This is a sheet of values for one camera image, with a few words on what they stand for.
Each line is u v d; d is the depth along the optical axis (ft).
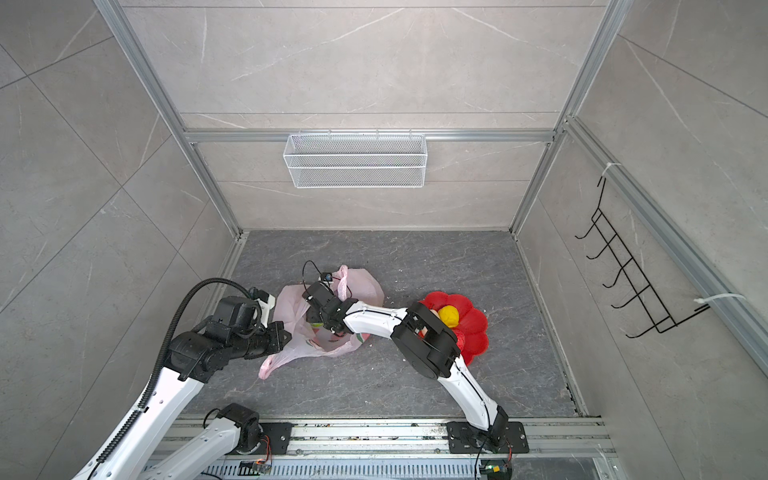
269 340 2.05
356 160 3.30
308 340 2.44
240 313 1.79
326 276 2.78
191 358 1.52
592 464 2.34
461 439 2.40
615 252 2.37
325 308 2.39
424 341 1.90
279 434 2.44
